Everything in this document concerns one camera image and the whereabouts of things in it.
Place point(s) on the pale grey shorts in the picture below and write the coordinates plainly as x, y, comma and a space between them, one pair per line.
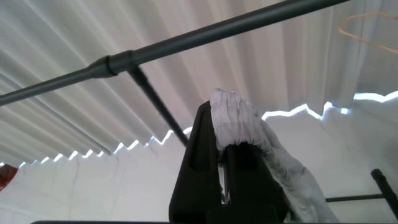
236, 118

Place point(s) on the black clothes rack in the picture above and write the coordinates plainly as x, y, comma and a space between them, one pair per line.
186, 40

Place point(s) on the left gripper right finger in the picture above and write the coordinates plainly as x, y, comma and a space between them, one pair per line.
248, 186

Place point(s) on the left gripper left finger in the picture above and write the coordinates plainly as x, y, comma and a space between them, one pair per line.
196, 174

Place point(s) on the pink clothes hanger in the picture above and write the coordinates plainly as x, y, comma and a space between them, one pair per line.
357, 37

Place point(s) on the white curtain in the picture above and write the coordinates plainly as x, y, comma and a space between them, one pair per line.
248, 68

